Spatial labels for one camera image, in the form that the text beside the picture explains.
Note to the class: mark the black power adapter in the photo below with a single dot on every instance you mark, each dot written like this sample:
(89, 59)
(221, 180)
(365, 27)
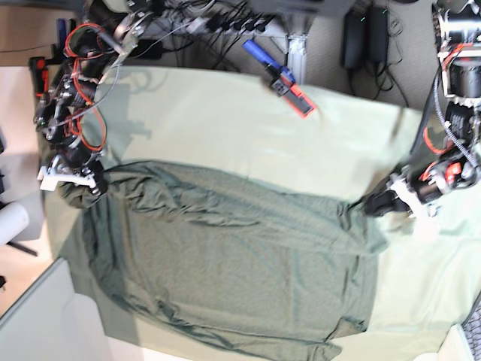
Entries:
(377, 34)
(354, 45)

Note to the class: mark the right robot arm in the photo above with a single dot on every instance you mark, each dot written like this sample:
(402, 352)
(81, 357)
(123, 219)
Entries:
(65, 87)

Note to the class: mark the green T-shirt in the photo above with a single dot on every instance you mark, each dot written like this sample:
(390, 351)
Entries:
(229, 262)

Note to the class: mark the white power strip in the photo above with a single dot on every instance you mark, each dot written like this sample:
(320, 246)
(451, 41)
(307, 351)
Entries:
(267, 25)

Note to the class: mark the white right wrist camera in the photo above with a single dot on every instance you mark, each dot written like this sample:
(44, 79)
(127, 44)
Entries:
(48, 180)

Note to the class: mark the light green table cloth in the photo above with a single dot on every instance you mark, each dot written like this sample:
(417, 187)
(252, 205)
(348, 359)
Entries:
(428, 276)

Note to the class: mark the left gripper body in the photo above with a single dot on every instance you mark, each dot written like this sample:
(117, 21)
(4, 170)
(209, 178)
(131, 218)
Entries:
(420, 196)

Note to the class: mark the black power adapter left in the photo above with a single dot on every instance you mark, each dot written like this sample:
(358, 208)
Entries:
(354, 45)

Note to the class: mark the white cylinder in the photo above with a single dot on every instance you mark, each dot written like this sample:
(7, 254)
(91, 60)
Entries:
(15, 221)

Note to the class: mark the blue orange clamp tool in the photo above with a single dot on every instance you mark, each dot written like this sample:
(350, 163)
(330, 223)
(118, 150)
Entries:
(283, 82)

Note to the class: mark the red black table clamp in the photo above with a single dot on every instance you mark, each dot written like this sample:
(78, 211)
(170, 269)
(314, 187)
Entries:
(40, 75)

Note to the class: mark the black power adapter right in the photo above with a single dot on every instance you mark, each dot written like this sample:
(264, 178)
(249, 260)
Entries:
(377, 34)

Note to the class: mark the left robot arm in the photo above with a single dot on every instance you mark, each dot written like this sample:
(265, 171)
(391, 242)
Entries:
(450, 123)

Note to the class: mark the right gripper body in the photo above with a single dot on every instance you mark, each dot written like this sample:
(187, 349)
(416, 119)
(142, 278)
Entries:
(82, 176)

